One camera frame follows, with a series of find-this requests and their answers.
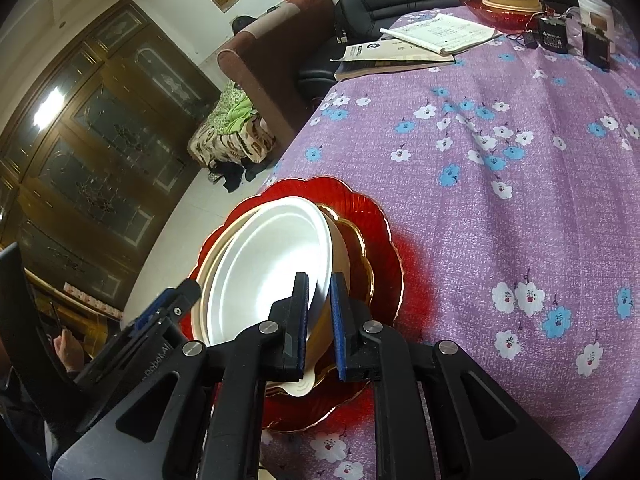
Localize beige plastic bowl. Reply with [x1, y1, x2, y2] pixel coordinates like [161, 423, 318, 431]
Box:
[190, 197, 350, 398]

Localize large white foam bowl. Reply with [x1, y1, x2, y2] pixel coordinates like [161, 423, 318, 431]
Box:
[201, 196, 333, 344]

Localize red plate with gold print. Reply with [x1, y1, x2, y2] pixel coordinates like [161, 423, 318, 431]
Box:
[190, 177, 405, 432]

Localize red plate with sticker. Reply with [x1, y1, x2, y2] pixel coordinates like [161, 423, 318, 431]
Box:
[267, 204, 374, 398]

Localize seated person in jeans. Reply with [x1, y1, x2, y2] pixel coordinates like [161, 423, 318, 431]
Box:
[1, 328, 86, 479]

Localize green patterned blanket pile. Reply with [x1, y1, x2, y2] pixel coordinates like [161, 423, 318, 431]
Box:
[188, 81, 277, 168]

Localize purple floral tablecloth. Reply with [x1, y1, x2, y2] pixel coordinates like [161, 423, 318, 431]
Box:
[269, 18, 639, 477]

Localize brown armchair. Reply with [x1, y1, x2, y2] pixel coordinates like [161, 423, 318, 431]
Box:
[217, 0, 334, 152]

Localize dark wooden cabinet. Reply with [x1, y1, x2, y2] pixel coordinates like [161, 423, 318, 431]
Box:
[1, 0, 219, 320]

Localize beige magazine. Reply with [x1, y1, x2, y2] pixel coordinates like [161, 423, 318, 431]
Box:
[334, 39, 454, 81]

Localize open white booklet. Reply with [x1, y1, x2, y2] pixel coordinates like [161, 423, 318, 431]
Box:
[381, 13, 498, 55]

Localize red tray under stack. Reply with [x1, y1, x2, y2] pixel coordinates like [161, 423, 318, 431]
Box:
[460, 0, 534, 34]

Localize black battery charger left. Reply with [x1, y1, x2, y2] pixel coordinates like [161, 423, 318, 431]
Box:
[538, 15, 568, 54]

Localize black battery charger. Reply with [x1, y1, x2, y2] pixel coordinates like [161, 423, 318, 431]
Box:
[582, 24, 611, 72]
[538, 15, 568, 54]

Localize black battery charger right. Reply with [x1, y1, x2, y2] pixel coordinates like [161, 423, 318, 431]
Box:
[582, 24, 611, 72]

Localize white plastic jar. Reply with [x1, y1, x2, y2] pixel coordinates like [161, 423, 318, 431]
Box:
[577, 0, 615, 53]

